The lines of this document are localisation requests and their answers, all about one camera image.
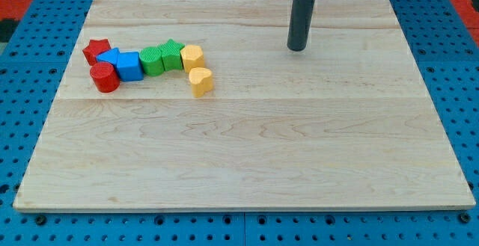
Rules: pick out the yellow hexagon block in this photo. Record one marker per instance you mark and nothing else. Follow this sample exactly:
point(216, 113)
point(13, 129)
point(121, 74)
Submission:
point(192, 57)

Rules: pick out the blue triangle block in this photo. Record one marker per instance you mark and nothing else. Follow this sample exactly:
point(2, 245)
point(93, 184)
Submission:
point(110, 56)

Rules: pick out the blue cube block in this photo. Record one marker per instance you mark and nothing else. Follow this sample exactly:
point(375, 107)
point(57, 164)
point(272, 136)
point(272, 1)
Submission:
point(129, 67)

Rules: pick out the green star block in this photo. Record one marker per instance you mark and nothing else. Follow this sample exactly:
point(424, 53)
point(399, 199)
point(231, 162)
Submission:
point(171, 56)

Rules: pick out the green cylinder block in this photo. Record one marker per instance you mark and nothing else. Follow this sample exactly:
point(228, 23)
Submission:
point(151, 61)

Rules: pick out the red cylinder block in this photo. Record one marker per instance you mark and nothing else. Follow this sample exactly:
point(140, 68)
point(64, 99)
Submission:
point(104, 77)

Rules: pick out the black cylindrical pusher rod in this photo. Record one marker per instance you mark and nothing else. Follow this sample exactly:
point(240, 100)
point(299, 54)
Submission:
point(300, 22)

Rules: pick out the red star block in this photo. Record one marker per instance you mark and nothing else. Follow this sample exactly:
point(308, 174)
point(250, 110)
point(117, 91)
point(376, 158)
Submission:
point(94, 48)

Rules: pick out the wooden board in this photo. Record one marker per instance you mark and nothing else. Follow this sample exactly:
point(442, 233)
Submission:
point(345, 125)

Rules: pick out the yellow heart block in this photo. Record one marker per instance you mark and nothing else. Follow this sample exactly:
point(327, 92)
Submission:
point(201, 81)

